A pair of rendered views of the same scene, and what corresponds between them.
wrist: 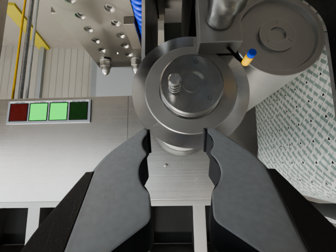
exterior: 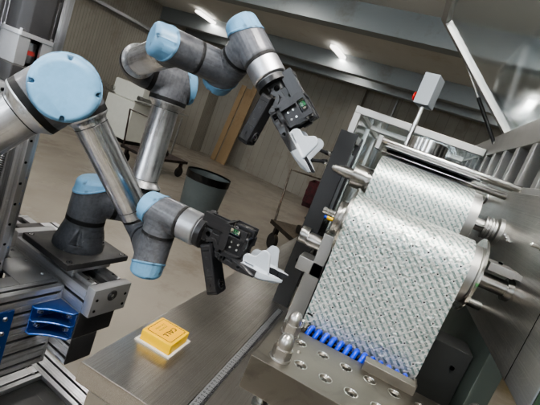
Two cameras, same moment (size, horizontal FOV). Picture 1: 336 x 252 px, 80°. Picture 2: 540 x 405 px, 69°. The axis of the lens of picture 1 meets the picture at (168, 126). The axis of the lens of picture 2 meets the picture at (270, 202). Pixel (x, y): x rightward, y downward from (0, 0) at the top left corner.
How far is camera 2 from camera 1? 0.87 m
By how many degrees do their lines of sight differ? 105
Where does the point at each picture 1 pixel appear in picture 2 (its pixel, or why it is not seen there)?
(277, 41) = not seen: hidden behind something
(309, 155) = (390, 191)
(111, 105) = (521, 380)
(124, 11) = (353, 363)
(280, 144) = (418, 212)
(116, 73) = not seen: outside the picture
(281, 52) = not seen: hidden behind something
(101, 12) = (350, 376)
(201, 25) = (321, 242)
